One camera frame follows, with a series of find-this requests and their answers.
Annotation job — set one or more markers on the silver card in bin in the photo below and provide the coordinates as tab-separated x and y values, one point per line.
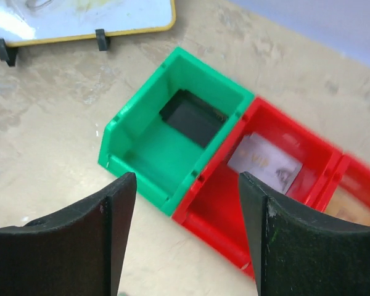
259	157

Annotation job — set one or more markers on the black whiteboard stand clip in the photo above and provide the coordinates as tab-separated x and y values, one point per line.
8	54

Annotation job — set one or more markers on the yellow framed whiteboard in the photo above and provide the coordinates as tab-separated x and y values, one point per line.
24	23

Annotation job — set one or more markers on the red double plastic bin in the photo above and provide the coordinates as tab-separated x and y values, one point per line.
211	208

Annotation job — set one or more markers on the green plastic bin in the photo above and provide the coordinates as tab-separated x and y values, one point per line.
165	162

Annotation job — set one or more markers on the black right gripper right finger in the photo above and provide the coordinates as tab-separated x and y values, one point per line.
297	250

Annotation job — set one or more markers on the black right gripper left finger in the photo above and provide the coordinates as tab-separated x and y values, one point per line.
78	250

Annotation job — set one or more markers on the black card in green bin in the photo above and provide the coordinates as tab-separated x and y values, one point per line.
193	117

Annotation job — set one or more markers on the orange card in bin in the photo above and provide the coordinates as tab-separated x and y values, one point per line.
348	209

